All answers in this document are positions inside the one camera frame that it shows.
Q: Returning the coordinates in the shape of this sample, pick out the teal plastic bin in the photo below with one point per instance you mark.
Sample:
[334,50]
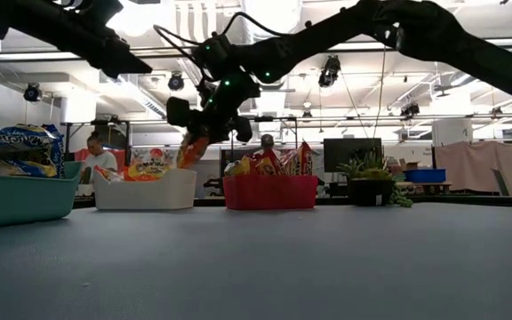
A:
[16,200]

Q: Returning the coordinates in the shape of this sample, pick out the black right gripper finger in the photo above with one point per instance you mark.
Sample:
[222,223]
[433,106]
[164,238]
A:
[178,111]
[243,130]

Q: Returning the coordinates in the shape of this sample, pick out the wooden side table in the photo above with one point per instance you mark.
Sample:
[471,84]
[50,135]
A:
[425,186]

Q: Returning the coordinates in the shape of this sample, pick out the white pillar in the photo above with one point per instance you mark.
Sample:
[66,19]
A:
[451,131]

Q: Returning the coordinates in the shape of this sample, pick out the white plastic bin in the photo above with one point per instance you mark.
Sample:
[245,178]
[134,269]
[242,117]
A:
[149,193]

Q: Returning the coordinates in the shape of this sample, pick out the pink plastic bin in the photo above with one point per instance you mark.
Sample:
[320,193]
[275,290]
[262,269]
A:
[269,193]

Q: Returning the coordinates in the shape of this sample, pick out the black monitor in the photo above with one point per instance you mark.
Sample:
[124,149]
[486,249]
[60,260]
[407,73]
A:
[354,149]

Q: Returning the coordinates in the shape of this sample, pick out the green succulent in black pot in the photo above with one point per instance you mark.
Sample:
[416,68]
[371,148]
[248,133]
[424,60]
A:
[369,191]

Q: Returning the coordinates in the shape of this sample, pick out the beige hanging cloth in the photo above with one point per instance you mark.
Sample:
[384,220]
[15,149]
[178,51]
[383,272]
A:
[474,164]

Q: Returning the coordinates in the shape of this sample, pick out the brown cardboard box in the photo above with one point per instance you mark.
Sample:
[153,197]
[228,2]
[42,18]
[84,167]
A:
[409,165]

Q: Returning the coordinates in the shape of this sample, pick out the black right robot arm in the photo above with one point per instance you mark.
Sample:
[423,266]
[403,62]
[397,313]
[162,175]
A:
[416,31]

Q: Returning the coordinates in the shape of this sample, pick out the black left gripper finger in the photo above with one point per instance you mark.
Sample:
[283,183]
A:
[125,62]

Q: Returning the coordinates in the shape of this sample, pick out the blue storage tub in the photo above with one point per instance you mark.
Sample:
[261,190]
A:
[425,175]

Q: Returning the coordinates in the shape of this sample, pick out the black metal frame stand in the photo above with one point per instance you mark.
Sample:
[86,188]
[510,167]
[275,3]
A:
[67,133]

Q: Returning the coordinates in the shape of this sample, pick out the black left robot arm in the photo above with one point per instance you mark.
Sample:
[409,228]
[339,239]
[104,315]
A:
[25,26]

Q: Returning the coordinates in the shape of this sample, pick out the black ceiling camera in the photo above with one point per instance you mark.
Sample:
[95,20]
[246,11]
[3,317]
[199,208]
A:
[176,82]
[329,71]
[32,92]
[409,109]

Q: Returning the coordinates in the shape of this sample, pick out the person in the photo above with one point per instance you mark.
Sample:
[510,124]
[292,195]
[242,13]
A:
[267,141]
[100,160]

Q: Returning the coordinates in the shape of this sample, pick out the orange chicken ramen pack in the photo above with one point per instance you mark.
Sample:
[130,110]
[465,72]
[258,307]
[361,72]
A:
[192,153]
[107,173]
[149,166]

